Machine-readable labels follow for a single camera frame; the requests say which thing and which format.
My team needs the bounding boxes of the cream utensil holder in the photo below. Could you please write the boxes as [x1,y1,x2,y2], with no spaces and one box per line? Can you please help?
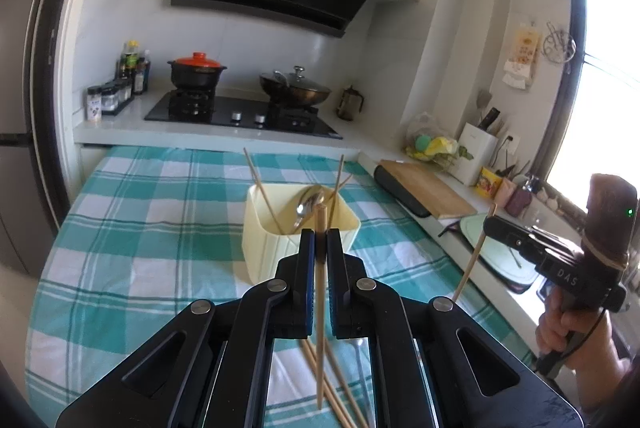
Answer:
[242,182,361,286]

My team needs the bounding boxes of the steel refrigerator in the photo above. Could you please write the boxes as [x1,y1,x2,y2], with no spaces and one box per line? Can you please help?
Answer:
[0,0,56,279]

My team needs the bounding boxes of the yellow packet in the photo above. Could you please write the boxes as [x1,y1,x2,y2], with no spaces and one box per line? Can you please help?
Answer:
[475,165,503,199]

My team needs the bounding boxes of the garlic bulbs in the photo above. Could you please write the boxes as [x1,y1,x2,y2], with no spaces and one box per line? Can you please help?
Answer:
[537,188,561,211]

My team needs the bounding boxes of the dark sauce bottle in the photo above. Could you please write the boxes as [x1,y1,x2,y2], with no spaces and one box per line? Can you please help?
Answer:
[134,51,152,95]

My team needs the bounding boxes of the person's right forearm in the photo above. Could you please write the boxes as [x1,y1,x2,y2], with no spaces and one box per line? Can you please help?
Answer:
[570,323,640,428]

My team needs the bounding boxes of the wire trivet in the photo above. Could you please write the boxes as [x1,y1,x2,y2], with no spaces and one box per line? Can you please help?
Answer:
[542,22,577,72]

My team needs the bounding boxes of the printed wall hanging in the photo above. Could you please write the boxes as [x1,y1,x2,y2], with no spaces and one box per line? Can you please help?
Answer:
[502,22,543,90]

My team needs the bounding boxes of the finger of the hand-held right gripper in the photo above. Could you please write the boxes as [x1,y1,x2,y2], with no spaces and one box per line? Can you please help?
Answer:
[482,215,540,260]

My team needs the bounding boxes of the long wooden chopstick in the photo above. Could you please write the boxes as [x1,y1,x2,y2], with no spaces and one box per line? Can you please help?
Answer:
[330,175,354,204]
[243,147,286,235]
[315,203,328,410]
[327,154,346,214]
[451,202,497,303]

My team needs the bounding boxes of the green cutting board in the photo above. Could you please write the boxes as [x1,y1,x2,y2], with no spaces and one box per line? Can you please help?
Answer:
[459,213,543,289]

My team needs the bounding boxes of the teal plaid tablecloth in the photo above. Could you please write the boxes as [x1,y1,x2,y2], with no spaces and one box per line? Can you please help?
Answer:
[25,145,536,428]

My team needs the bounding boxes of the metal spoon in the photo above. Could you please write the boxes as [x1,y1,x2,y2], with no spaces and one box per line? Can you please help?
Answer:
[290,195,321,234]
[350,338,368,389]
[300,185,333,209]

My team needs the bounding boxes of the person's right hand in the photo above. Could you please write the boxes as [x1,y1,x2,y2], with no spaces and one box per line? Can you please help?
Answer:
[536,293,621,374]

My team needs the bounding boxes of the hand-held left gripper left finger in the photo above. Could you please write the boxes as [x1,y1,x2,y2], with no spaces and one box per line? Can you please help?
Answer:
[55,229,317,428]

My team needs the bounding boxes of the black pot with red lid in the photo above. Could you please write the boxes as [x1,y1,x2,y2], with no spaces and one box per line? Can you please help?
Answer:
[167,52,228,90]

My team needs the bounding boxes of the dark wok with glass lid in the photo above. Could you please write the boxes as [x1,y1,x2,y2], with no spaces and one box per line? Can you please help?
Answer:
[259,65,332,106]

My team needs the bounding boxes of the yellow green plastic bag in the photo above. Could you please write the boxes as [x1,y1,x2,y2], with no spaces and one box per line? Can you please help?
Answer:
[405,112,473,169]

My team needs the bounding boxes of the wooden cutting board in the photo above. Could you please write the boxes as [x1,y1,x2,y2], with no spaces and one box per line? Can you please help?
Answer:
[378,159,478,220]

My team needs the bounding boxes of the purple bottle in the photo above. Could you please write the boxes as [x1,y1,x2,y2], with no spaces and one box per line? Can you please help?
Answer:
[505,175,541,216]

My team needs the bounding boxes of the black gas stove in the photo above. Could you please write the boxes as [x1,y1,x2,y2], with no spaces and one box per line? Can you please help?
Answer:
[144,89,344,140]

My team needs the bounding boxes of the row of wooden chopsticks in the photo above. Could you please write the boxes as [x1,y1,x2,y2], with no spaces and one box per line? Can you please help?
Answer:
[300,338,371,428]

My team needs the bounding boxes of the white knife block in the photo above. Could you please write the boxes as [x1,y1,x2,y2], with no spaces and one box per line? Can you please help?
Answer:
[457,122,498,186]

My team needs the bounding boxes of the french press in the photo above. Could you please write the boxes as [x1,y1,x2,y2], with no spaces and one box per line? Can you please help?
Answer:
[336,86,365,121]

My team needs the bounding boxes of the black cable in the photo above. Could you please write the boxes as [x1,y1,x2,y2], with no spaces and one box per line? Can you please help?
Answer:
[535,308,608,376]

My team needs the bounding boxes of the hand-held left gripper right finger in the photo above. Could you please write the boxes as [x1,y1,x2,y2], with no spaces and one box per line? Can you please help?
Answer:
[326,229,586,428]

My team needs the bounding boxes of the dark window frame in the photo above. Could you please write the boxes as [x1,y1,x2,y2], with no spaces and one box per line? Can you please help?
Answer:
[537,0,640,189]

